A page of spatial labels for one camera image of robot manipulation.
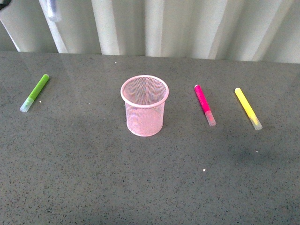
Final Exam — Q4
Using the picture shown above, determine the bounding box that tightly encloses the green highlighter pen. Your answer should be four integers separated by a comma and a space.
20, 74, 50, 113

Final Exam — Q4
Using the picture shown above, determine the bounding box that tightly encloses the pink highlighter pen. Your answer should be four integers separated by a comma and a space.
194, 84, 217, 127

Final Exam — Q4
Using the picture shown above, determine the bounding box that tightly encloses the purple highlighter pen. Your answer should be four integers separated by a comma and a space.
46, 0, 61, 23

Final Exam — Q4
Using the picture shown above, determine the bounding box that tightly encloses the white pleated curtain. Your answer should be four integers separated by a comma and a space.
0, 0, 300, 63

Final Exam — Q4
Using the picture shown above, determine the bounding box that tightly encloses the pink mesh cup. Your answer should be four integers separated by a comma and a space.
120, 75, 169, 137

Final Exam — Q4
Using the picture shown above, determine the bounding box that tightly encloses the yellow highlighter pen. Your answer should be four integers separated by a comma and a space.
234, 88, 263, 130

